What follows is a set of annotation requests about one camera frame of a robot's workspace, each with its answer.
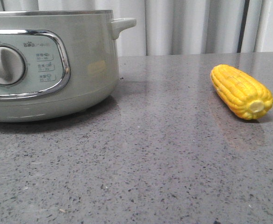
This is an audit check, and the yellow corn cob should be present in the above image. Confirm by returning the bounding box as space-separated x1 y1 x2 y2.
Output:
210 64 273 120

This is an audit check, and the pale green electric pot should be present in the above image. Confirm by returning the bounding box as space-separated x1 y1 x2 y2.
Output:
0 10 137 122

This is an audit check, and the grey pot control knob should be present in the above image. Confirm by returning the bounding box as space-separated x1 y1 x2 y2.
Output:
0 46 25 85

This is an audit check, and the white pleated curtain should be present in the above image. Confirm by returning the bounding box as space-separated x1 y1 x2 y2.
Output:
0 0 273 56

